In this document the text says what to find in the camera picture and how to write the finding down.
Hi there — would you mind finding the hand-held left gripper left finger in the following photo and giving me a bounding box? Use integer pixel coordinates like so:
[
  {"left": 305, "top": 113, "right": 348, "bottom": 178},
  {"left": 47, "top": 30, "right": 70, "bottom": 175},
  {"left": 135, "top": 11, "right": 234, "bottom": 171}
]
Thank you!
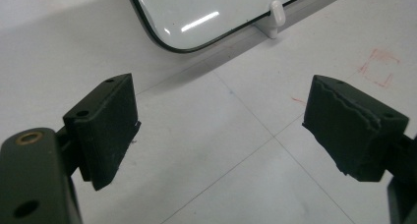
[{"left": 62, "top": 72, "right": 143, "bottom": 192}]

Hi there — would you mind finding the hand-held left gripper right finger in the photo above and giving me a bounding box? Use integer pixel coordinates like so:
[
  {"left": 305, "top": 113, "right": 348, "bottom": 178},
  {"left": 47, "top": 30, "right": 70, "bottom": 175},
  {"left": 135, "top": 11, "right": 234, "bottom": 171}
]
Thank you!
[{"left": 302, "top": 74, "right": 410, "bottom": 183}]

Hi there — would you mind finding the white whiteboard with black rim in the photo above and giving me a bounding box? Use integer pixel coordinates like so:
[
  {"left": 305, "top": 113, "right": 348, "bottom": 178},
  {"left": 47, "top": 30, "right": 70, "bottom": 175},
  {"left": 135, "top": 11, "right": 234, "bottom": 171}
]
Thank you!
[{"left": 123, "top": 0, "right": 324, "bottom": 54}]

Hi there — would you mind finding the white whiteboard holder foot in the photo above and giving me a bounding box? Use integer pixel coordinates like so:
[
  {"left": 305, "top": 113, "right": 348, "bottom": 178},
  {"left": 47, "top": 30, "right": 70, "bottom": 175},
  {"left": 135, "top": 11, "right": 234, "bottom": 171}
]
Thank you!
[{"left": 254, "top": 0, "right": 287, "bottom": 40}]

